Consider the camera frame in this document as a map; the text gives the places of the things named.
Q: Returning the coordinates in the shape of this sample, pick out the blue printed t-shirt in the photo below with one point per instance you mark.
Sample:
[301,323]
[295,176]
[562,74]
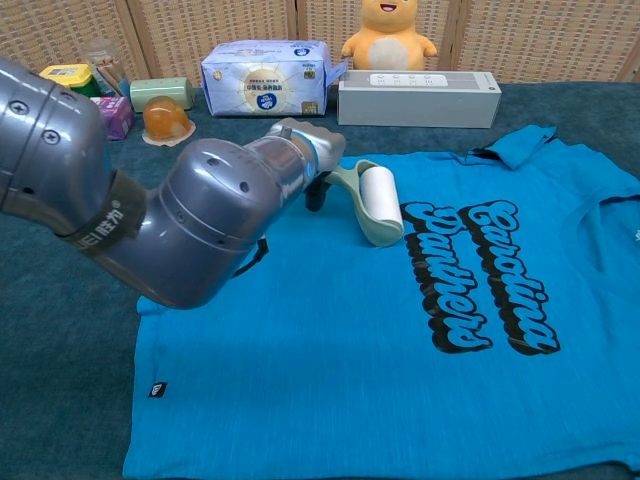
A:
[325,375]

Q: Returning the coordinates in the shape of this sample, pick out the yellow lid container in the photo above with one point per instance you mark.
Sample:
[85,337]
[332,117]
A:
[70,76]

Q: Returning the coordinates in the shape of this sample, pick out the orange plush toy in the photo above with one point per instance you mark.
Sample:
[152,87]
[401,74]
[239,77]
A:
[390,45]

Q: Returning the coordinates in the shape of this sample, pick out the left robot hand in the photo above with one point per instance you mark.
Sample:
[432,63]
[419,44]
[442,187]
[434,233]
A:
[327,147]

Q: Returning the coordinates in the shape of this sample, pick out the woven folding screen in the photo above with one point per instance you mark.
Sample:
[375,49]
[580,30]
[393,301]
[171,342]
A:
[225,30]

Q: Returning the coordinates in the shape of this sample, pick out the grey power strip box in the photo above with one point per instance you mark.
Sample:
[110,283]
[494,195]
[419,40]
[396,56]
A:
[420,105]

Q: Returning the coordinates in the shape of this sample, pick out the clear plastic jar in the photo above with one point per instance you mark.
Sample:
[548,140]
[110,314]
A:
[112,70]

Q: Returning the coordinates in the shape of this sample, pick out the pale green lint roller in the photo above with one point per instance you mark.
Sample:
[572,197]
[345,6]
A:
[380,197]

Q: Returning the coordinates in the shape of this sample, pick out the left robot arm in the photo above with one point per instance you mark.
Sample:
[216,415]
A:
[200,225]

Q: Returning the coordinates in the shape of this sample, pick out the small purple box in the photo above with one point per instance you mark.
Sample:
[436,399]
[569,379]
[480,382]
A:
[120,117]

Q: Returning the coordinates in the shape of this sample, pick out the dark teal carpeted table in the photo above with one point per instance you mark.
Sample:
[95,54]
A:
[60,350]

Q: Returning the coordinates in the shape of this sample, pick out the blue white tissue pack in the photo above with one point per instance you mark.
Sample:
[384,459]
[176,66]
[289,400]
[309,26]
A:
[265,80]

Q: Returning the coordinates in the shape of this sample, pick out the pale green case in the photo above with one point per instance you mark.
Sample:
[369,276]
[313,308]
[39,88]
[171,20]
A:
[160,92]

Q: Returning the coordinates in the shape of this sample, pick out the orange jelly cup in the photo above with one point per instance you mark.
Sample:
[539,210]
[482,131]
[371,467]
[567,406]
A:
[165,122]

